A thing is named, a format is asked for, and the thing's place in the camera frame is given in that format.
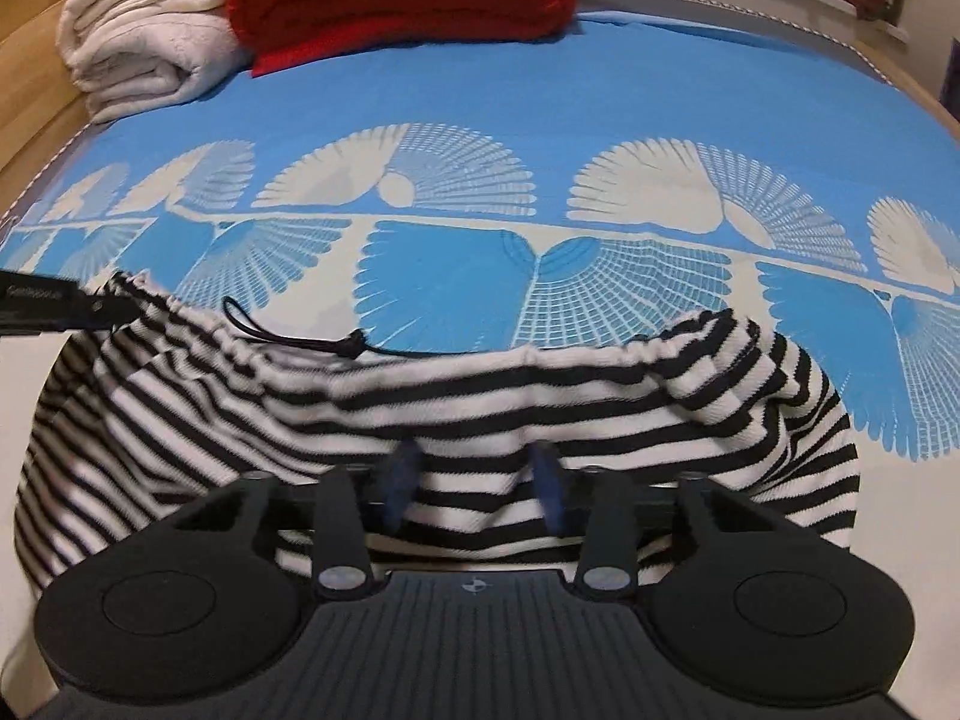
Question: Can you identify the black white striped garment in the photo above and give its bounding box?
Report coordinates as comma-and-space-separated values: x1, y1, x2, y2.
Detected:
13, 275, 861, 589

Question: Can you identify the folded cream white blanket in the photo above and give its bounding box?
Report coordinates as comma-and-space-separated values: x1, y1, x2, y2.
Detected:
55, 0, 249, 124

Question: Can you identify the blue white patterned bedsheet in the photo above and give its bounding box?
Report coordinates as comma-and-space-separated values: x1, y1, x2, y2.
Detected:
2, 15, 958, 717

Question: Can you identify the grey striped mattress edge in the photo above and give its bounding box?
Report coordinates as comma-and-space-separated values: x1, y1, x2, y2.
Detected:
579, 0, 893, 75

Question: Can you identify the black drawstring cord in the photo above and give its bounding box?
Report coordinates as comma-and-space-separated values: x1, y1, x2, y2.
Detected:
221, 294, 520, 359

